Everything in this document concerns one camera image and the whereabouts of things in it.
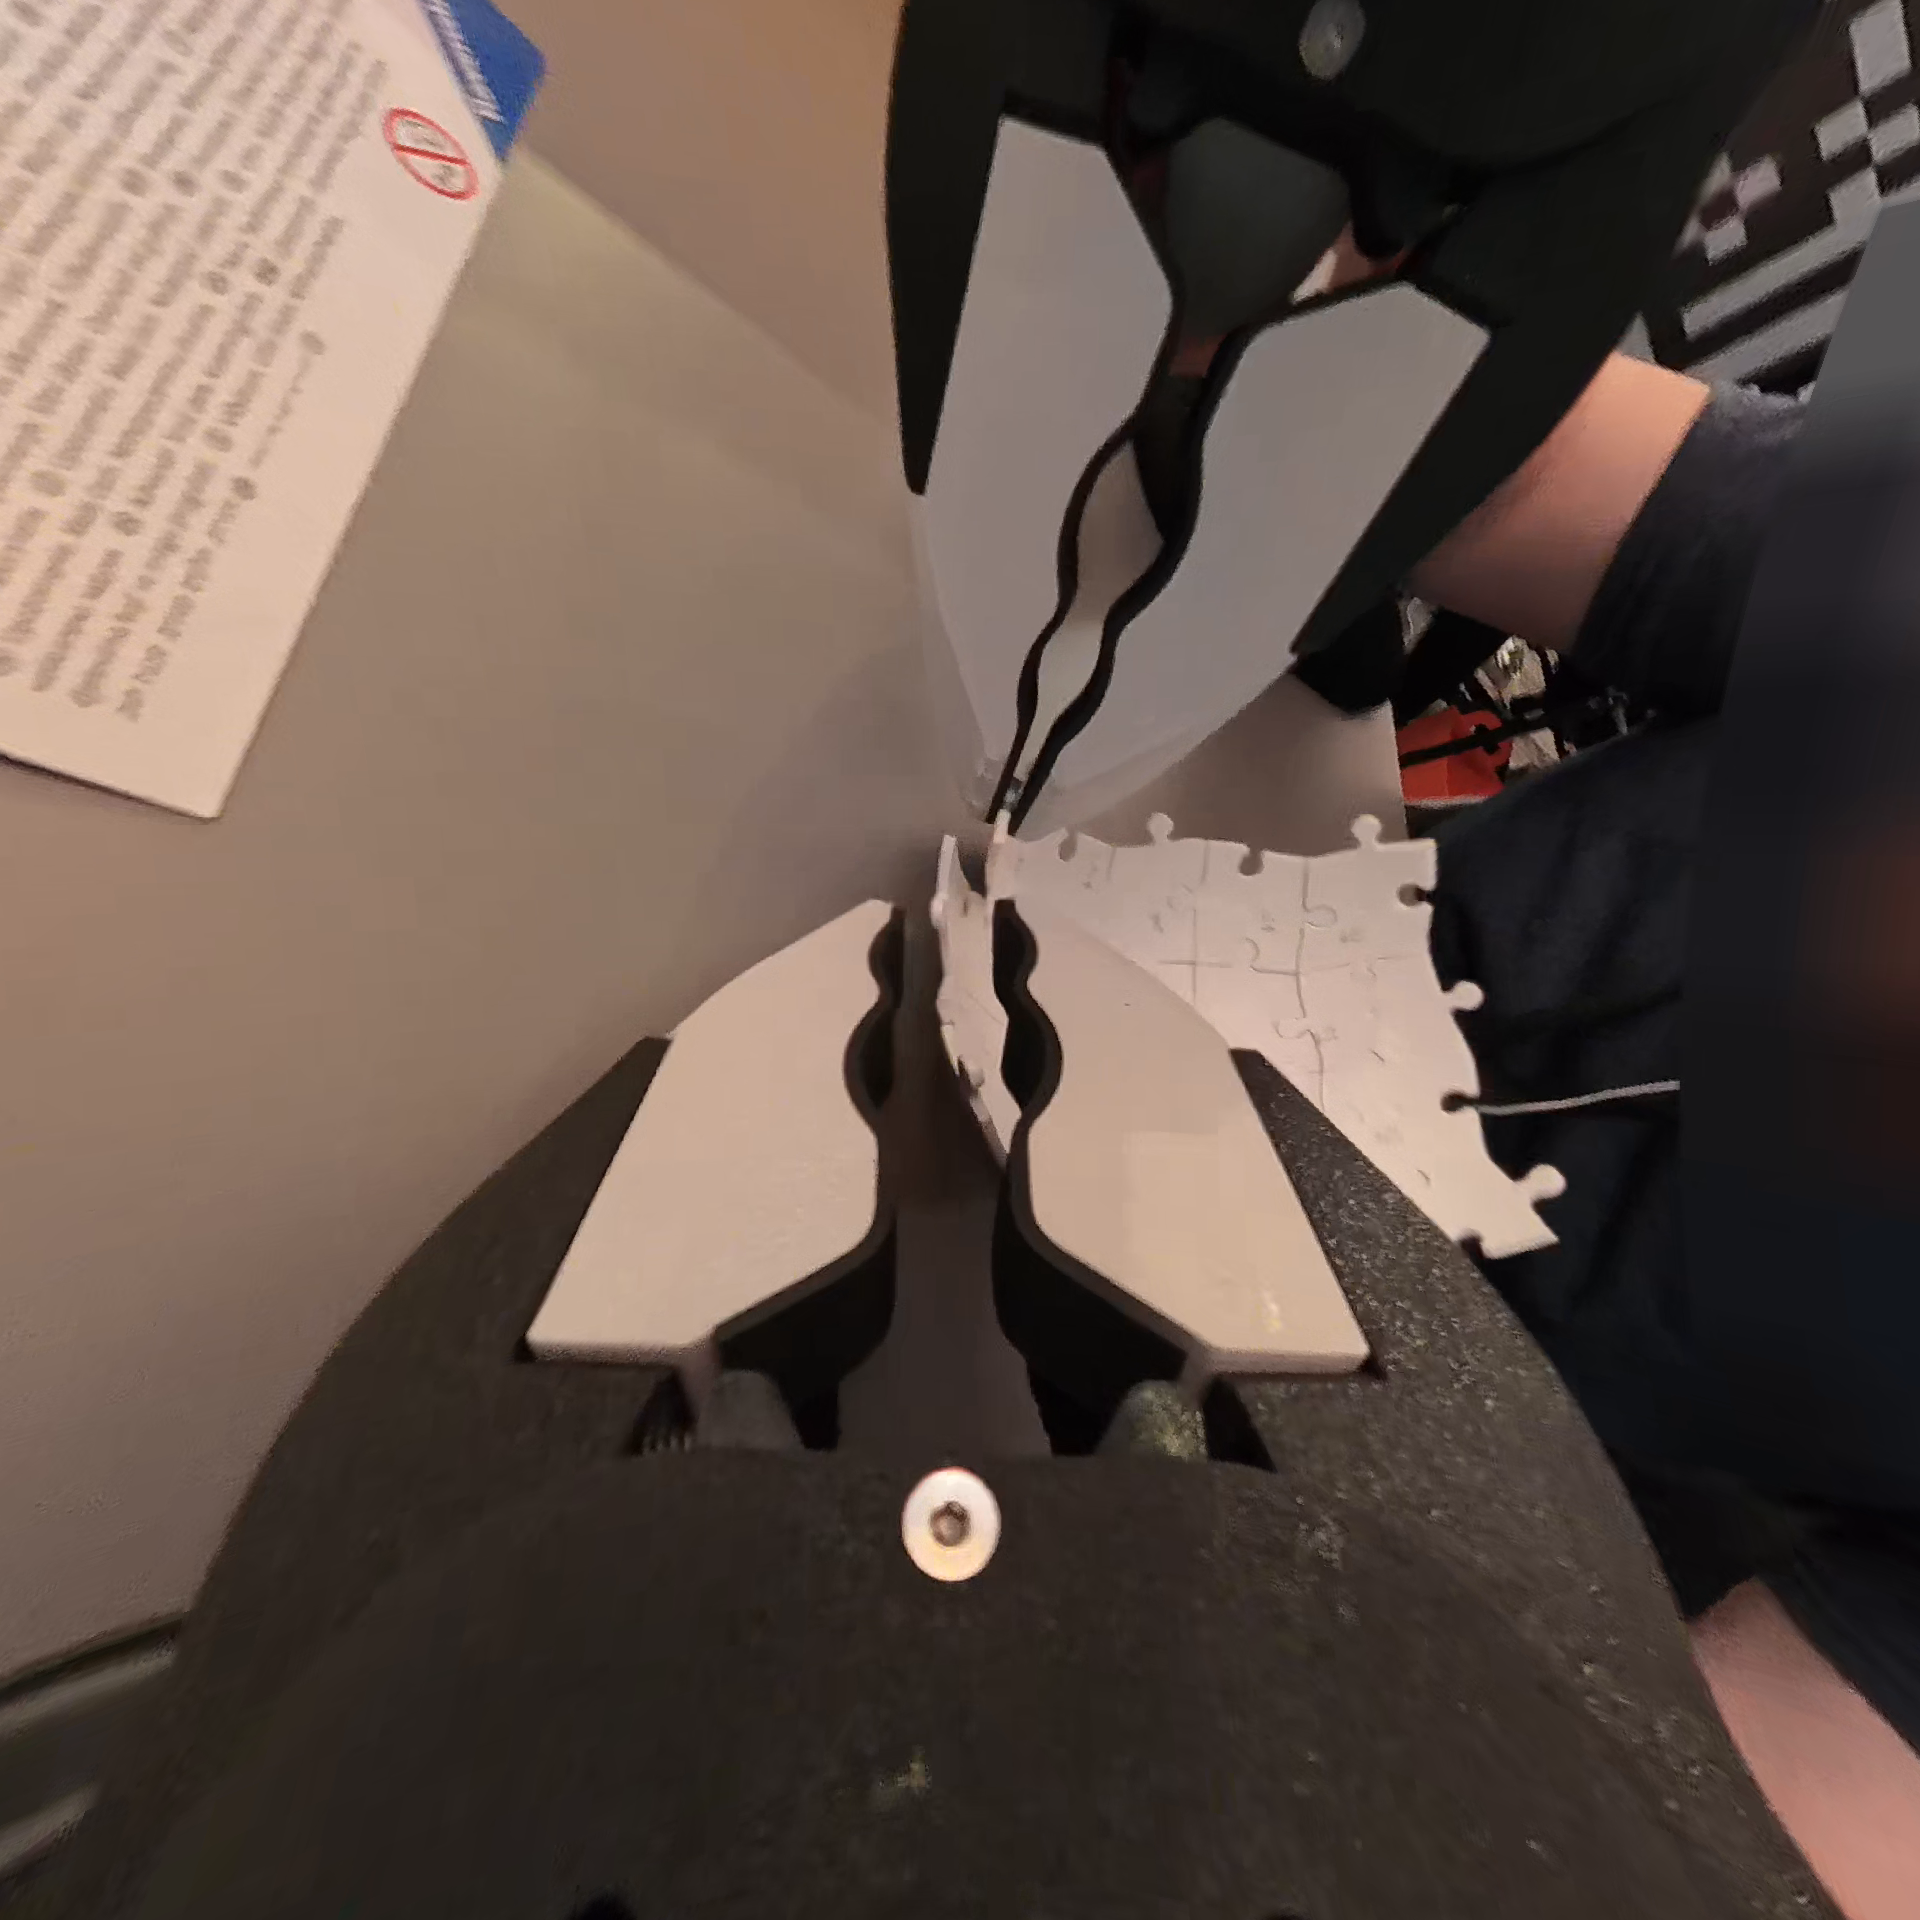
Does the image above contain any white drawstring cord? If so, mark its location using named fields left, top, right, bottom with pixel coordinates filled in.
left=1471, top=1075, right=1681, bottom=1125

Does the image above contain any white instruction leaflet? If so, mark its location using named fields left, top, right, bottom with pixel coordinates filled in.
left=0, top=0, right=549, bottom=818

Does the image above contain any black white marker sign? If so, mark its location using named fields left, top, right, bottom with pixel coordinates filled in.
left=1645, top=0, right=1920, bottom=377

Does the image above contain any person's right forearm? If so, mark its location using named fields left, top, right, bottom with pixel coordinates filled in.
left=1409, top=354, right=1718, bottom=646

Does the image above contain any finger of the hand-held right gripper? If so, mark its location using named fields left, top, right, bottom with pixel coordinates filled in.
left=1006, top=286, right=1492, bottom=837
left=909, top=122, right=1176, bottom=818

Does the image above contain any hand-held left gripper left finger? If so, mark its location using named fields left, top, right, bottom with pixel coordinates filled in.
left=528, top=900, right=903, bottom=1374

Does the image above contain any red object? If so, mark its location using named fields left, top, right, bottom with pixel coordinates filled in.
left=1396, top=706, right=1560, bottom=811

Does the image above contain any person's left forearm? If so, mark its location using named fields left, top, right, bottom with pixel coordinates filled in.
left=1689, top=1574, right=1920, bottom=1920

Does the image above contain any assembled white puzzle section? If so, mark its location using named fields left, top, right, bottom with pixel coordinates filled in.
left=931, top=811, right=1568, bottom=1262

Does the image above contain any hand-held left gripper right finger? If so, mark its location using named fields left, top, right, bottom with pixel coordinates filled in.
left=991, top=900, right=1374, bottom=1377

